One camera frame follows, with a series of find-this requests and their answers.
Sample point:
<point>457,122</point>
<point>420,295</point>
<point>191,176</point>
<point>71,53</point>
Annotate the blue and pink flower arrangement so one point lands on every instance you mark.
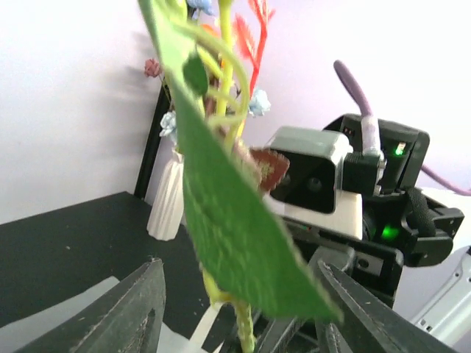
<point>173,110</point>

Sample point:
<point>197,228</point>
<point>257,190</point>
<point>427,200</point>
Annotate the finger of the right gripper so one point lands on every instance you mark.
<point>277,335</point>

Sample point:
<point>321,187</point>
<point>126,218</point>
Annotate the cream printed ribbon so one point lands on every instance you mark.
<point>204,326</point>

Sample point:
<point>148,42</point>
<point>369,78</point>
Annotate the cream rosebud flower stem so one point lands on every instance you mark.
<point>245,253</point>

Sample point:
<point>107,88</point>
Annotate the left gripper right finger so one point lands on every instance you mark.
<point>369,325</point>

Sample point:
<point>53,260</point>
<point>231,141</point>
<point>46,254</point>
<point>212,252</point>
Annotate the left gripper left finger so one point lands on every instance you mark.
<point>127,318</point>

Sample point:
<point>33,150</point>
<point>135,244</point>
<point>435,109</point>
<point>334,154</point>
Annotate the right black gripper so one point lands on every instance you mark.
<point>401,226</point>

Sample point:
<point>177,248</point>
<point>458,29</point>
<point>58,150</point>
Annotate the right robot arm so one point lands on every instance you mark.
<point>445,316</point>

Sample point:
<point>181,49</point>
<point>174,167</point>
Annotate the white ribbed vase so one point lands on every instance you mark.
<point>167,209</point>

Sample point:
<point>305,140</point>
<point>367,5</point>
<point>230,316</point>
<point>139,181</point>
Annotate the right black frame post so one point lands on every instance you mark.
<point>152,144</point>

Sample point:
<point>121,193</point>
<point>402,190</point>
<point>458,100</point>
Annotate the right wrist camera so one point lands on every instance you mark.
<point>311,191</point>

